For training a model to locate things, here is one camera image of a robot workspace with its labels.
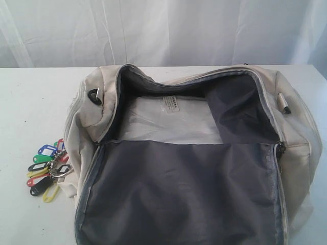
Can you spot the colourful key tag bunch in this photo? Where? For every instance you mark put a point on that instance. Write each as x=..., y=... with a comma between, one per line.
x=50, y=165

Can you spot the white backdrop curtain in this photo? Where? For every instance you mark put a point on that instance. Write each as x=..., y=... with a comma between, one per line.
x=162, y=33

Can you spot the cream fabric duffel bag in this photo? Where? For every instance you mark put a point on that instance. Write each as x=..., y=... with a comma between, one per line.
x=251, y=189

